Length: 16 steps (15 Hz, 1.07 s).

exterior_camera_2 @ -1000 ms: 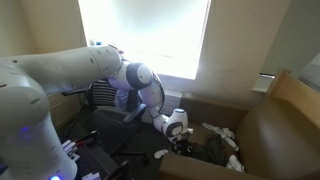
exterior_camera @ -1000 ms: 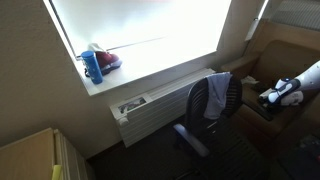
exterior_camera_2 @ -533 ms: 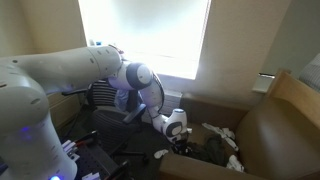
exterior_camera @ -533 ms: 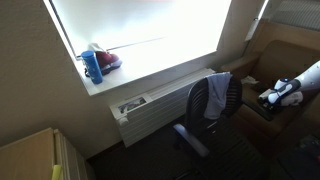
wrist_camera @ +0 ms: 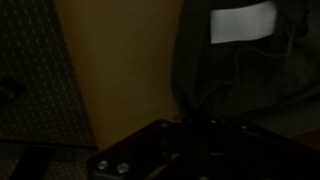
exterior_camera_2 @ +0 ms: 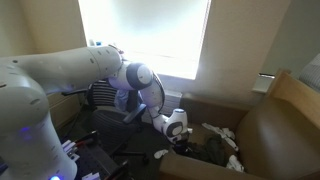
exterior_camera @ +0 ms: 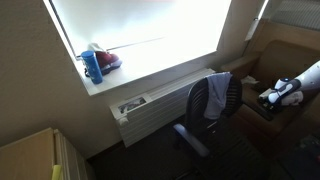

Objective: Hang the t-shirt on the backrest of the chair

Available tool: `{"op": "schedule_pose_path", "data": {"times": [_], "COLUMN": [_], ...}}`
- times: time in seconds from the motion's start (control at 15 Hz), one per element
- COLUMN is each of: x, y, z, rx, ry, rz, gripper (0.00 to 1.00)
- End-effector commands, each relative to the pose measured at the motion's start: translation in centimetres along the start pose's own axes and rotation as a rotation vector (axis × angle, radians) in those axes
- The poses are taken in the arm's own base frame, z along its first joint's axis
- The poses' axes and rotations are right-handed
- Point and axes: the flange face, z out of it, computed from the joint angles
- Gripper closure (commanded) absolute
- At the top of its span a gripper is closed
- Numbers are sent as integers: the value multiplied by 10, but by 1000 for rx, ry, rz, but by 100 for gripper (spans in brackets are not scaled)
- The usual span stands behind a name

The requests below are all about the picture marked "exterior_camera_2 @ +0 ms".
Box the black perforated mounting board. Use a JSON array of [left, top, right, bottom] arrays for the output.
[[61, 130, 130, 180]]

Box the small white sock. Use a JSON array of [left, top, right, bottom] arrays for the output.
[[153, 148, 170, 160]]

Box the grey patterned mattress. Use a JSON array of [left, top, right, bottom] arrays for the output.
[[298, 52, 320, 93]]

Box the white wall-mounted box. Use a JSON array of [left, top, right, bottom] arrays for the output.
[[251, 72, 276, 95]]

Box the black mesh office chair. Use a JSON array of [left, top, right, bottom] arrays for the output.
[[61, 78, 150, 165]]

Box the light blue garment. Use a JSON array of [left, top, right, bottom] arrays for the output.
[[114, 88, 132, 113]]

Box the brown leather armchair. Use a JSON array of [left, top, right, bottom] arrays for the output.
[[158, 68, 320, 180]]

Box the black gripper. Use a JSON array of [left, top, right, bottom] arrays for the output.
[[173, 135, 195, 155]]

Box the crumpled white sock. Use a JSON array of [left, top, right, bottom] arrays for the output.
[[225, 154, 245, 173]]

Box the long white sock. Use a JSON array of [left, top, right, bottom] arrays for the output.
[[201, 122, 240, 152]]

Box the dark green t-shirt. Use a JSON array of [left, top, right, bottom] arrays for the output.
[[173, 133, 235, 168]]

